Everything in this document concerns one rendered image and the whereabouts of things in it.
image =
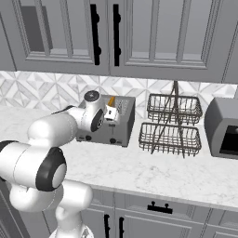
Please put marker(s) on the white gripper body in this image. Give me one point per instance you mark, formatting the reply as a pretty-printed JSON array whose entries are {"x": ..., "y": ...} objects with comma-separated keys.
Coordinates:
[{"x": 111, "y": 112}]

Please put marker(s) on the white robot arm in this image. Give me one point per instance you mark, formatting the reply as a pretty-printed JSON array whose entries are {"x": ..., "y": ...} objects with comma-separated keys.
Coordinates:
[{"x": 46, "y": 130}]

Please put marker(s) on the black toaster lever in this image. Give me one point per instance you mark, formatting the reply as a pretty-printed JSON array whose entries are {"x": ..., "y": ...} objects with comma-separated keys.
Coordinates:
[{"x": 112, "y": 123}]

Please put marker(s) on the orange bread slice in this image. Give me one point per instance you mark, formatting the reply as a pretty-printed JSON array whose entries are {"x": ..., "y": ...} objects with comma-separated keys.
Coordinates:
[{"x": 112, "y": 100}]

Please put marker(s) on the silver toaster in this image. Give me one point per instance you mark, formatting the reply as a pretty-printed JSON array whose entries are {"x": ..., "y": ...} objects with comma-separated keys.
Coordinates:
[{"x": 125, "y": 124}]

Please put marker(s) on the black toaster knob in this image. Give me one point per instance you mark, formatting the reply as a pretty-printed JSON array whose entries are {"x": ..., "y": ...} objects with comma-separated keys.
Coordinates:
[
  {"x": 88, "y": 138},
  {"x": 113, "y": 141}
]

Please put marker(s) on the grey countertop appliance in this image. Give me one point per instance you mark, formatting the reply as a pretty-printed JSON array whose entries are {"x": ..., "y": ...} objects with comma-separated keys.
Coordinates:
[{"x": 217, "y": 124}]

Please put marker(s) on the grey base cupboard door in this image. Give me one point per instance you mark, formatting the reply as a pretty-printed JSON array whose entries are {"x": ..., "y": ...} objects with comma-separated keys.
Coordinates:
[
  {"x": 96, "y": 223},
  {"x": 155, "y": 227}
]

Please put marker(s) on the grey drawer front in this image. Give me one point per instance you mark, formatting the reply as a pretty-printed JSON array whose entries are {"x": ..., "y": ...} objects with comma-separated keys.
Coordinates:
[{"x": 186, "y": 206}]

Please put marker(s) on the grey wall cupboard door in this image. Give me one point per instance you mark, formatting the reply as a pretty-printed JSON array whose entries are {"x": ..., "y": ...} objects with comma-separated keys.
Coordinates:
[
  {"x": 173, "y": 34},
  {"x": 62, "y": 31}
]

